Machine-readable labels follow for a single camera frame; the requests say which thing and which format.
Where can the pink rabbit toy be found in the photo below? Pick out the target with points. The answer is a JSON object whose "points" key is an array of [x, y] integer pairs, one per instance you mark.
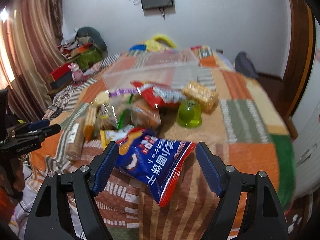
{"points": [[77, 73]]}

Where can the patchwork bed quilt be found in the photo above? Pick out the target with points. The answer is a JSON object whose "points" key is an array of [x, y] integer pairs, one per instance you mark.
{"points": [[245, 131]]}

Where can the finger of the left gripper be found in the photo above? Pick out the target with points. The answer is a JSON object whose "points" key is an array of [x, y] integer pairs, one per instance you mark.
{"points": [[46, 132], [31, 126]]}

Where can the red shoe box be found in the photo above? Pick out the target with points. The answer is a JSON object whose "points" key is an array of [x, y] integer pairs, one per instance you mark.
{"points": [[58, 73]]}

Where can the white heart sliding door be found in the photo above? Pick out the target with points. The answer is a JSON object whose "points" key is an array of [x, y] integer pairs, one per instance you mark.
{"points": [[306, 121]]}

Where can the green edged cat ear snack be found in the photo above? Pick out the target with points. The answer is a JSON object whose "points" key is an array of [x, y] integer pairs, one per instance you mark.
{"points": [[115, 114]]}

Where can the brown cylinder cookie pack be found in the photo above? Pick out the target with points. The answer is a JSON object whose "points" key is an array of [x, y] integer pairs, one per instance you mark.
{"points": [[75, 140]]}

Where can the golden biscuit pack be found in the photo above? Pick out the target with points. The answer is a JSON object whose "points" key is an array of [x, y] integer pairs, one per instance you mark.
{"points": [[207, 98]]}

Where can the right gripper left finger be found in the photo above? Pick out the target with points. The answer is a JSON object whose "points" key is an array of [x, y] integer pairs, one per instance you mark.
{"points": [[50, 216]]}

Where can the grey green pillow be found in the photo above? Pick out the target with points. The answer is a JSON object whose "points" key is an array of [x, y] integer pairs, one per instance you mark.
{"points": [[94, 35]]}

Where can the blue rice cracker bag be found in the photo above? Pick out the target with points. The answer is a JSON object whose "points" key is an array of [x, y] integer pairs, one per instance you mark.
{"points": [[153, 161]]}

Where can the clear plastic storage bin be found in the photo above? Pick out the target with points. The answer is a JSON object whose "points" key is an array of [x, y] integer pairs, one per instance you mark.
{"points": [[174, 68]]}

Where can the yellow chip bag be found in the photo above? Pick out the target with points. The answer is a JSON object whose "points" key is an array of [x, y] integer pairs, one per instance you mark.
{"points": [[107, 136]]}

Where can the bread slice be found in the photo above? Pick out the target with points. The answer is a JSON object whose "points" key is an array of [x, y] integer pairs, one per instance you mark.
{"points": [[101, 98]]}

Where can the green cardboard box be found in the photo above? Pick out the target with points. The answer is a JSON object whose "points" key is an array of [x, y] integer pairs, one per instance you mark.
{"points": [[88, 58]]}

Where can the red white snack bag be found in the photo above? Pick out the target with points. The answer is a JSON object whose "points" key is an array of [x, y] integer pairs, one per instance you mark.
{"points": [[159, 95]]}

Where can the fried orange snack bag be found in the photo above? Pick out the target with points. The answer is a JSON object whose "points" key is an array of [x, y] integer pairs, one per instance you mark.
{"points": [[143, 115]]}

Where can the yellow headboard cushion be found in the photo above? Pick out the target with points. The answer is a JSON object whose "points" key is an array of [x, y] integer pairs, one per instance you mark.
{"points": [[159, 42]]}

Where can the dark grey box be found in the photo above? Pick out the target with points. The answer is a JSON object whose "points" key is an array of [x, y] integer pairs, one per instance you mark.
{"points": [[62, 81]]}

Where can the orange label cracker pack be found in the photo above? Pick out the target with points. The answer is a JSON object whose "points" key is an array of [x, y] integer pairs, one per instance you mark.
{"points": [[89, 125]]}

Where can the green jelly cup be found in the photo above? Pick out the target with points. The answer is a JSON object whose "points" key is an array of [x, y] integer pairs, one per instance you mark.
{"points": [[189, 114]]}

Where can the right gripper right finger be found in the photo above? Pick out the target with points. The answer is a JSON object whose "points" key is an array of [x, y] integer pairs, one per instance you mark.
{"points": [[263, 215]]}

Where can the purple label cake pack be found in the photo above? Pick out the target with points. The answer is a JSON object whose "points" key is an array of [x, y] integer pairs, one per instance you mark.
{"points": [[114, 93]]}

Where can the striped brown curtain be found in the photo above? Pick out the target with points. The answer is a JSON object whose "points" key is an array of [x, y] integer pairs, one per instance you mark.
{"points": [[30, 35]]}

